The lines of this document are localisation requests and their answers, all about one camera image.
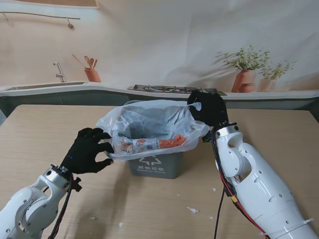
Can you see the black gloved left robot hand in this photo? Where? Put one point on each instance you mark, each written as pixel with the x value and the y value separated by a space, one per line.
pixel 84 154

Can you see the grey plastic waste bin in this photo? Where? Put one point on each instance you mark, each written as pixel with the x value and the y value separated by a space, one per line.
pixel 149 170

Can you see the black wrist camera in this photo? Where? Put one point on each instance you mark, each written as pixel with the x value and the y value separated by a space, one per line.
pixel 207 138
pixel 76 184

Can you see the printed white plastic bag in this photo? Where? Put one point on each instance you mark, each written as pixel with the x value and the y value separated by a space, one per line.
pixel 154 112

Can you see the kitchen scene printed backdrop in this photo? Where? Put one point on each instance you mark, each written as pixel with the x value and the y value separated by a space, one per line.
pixel 159 37

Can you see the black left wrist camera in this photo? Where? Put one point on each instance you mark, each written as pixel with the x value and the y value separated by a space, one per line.
pixel 76 184

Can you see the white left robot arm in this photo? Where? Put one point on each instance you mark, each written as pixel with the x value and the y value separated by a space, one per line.
pixel 27 204

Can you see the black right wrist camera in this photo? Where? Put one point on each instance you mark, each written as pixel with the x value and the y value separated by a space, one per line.
pixel 207 138

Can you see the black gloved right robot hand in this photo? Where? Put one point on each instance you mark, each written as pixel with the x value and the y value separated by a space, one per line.
pixel 213 109

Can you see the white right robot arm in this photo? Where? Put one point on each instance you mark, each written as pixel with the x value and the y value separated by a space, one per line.
pixel 261 179

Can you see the large white paper scrap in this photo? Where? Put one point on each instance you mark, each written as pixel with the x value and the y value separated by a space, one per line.
pixel 193 210

